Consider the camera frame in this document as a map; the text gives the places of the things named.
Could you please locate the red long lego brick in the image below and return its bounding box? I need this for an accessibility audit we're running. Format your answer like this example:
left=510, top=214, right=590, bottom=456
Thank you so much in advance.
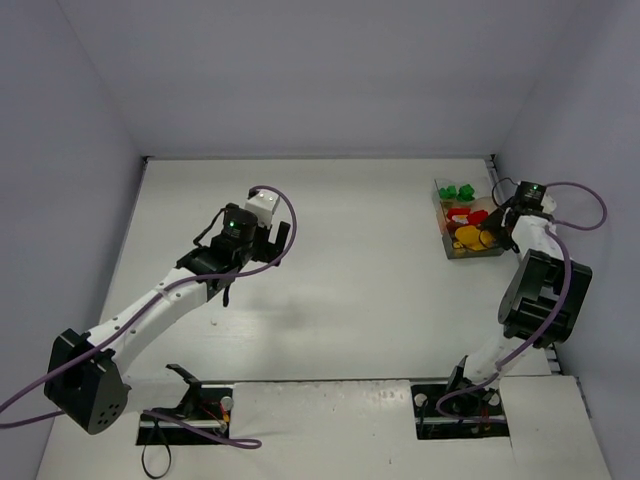
left=467, top=210, right=489, bottom=226

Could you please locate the yellow round printed lego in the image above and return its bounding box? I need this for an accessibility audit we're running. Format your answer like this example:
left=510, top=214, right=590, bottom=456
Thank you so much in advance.
left=454, top=225, right=484, bottom=251

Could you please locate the red round flower lego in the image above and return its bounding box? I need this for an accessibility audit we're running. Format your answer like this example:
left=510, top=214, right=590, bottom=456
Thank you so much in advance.
left=446, top=207, right=471, bottom=225

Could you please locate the green sloped lego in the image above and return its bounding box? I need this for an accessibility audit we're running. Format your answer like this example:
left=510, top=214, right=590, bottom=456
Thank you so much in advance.
left=438, top=185, right=457, bottom=201

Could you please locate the green square lego brick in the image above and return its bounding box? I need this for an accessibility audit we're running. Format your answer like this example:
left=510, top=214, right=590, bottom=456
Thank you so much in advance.
left=456, top=184, right=475, bottom=203

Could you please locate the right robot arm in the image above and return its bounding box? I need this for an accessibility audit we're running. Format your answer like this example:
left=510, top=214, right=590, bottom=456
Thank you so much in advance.
left=435, top=181, right=593, bottom=422

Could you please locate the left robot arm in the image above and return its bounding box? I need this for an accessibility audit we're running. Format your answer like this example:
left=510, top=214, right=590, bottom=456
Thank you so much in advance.
left=44, top=189, right=293, bottom=435

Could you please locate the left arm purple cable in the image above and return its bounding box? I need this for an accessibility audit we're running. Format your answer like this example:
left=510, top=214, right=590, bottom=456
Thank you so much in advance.
left=0, top=185, right=301, bottom=450

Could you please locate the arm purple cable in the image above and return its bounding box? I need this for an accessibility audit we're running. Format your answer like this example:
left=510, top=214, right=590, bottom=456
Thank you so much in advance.
left=435, top=180, right=610, bottom=420
left=0, top=185, right=301, bottom=450

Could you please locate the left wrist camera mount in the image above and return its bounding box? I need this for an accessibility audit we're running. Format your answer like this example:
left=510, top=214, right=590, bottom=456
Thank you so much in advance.
left=244, top=189, right=280, bottom=229

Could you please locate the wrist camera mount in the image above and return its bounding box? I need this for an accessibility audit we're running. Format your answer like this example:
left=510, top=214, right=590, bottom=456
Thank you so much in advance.
left=244, top=189, right=280, bottom=229
left=541, top=193, right=557, bottom=215

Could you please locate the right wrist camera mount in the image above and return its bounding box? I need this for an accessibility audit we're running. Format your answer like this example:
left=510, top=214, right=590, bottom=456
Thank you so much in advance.
left=541, top=193, right=557, bottom=215

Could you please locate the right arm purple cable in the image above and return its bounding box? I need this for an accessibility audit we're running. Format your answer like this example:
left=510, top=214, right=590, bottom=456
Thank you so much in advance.
left=435, top=180, right=610, bottom=420

